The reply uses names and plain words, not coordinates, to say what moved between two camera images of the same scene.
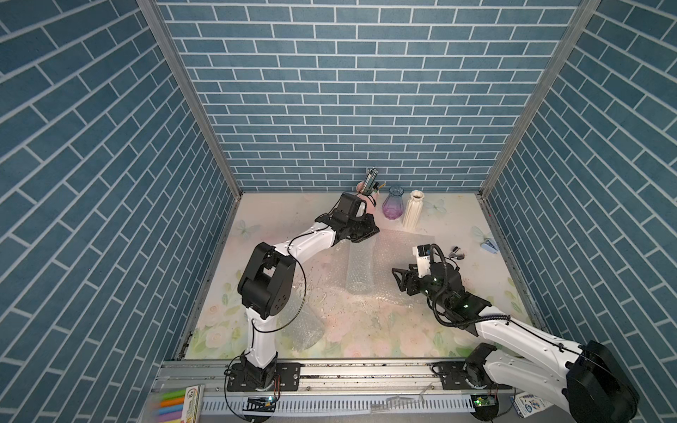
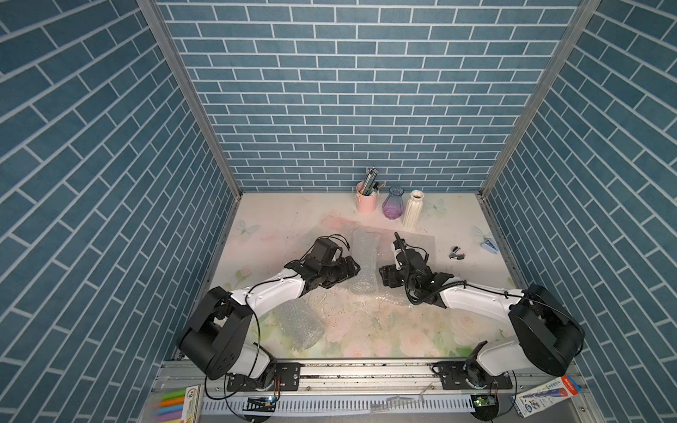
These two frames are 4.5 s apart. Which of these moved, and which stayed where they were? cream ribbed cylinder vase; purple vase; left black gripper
Moved: left black gripper
Stayed: purple vase; cream ribbed cylinder vase
